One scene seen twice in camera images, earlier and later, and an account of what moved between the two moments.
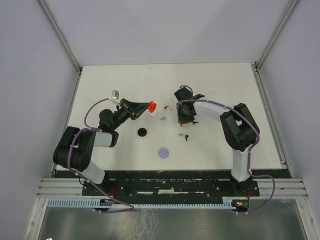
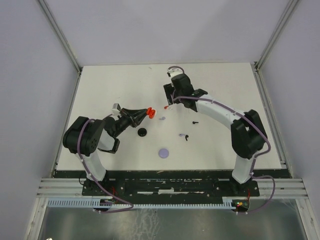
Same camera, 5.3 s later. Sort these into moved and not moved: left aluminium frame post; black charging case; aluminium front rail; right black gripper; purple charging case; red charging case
Moved: red charging case; right black gripper
Not moved: black charging case; purple charging case; left aluminium frame post; aluminium front rail
